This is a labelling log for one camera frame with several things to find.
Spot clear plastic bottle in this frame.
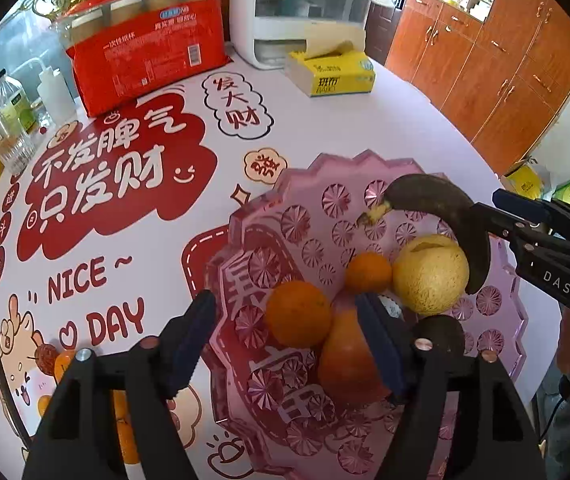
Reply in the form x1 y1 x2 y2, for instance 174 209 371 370
0 74 38 133

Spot black cable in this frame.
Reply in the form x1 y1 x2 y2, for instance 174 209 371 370
538 380 570 443

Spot clear ribbed glass cup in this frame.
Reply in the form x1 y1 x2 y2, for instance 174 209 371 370
0 110 37 175

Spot dark avocado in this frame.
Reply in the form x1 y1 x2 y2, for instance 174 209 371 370
407 314 466 358

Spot white countertop appliance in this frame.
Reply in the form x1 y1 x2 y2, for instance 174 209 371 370
228 0 396 68

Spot wooden wall cabinets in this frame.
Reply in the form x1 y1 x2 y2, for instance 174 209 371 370
385 0 570 176

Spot yellow carton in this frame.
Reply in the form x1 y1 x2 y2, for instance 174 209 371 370
500 157 553 203

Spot yellow pear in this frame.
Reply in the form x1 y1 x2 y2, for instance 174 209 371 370
391 233 470 316

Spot overripe dark banana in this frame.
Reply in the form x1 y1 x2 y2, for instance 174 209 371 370
356 173 491 296

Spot pink plastic fruit bowl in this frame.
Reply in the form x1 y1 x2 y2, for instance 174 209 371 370
204 149 528 480

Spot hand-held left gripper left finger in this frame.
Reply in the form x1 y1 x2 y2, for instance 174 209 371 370
22 289 217 480

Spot red apple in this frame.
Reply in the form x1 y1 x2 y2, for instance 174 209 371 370
317 305 396 403

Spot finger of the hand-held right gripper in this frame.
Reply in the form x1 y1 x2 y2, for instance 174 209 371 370
471 201 570 266
492 188 570 248

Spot white squeeze bottle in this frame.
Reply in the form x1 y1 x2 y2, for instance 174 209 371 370
15 57 76 126

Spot printed cartoon tablecloth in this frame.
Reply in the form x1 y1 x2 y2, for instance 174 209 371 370
0 55 566 480

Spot yellow white tissue box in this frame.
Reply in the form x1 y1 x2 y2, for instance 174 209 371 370
284 40 376 98

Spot red paper cup packet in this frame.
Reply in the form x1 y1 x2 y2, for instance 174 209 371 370
52 0 233 118

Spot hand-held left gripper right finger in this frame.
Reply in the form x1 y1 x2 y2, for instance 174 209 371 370
355 292 548 480

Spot red lychee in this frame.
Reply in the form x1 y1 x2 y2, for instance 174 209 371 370
34 344 58 367

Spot dark brown door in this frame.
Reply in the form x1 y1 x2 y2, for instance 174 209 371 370
364 0 408 63

